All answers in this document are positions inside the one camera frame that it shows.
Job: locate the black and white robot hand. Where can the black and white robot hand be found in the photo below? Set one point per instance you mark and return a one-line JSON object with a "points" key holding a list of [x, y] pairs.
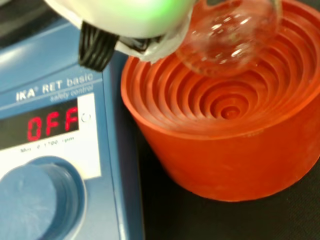
{"points": [[120, 17]]}

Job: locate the orange ribbed flask stand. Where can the orange ribbed flask stand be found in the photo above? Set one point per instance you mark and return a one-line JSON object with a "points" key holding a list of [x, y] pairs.
{"points": [[225, 162]]}

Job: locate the blue-base heater with steel plate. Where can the blue-base heater with steel plate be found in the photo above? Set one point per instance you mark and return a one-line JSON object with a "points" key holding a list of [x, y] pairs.
{"points": [[50, 200]]}

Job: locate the black bench cloth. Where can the black bench cloth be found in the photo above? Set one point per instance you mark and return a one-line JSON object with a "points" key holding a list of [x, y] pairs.
{"points": [[225, 220]]}

